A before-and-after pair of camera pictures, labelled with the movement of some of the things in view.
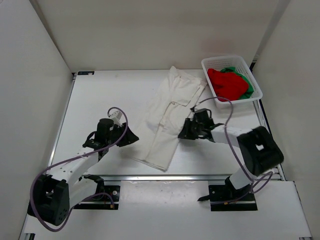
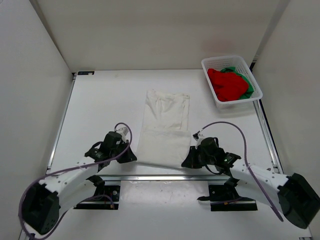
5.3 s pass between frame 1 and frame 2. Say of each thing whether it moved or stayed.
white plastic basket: stayed
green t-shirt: stayed
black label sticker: stayed
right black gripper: moved
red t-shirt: stayed
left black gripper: moved
